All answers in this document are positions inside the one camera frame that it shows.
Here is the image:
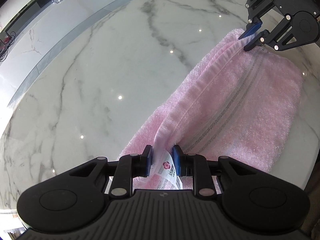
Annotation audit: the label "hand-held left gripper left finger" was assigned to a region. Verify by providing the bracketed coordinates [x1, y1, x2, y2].
[67, 145, 153, 197]

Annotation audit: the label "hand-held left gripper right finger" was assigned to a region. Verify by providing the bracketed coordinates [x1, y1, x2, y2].
[172, 144, 253, 197]

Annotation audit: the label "pink towel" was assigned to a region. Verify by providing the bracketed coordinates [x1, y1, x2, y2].
[116, 29, 303, 190]

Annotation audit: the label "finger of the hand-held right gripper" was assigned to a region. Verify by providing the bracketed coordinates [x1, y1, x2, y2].
[243, 15, 300, 52]
[238, 0, 280, 40]

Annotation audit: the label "tangled black cables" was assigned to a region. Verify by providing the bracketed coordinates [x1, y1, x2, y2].
[0, 31, 17, 62]

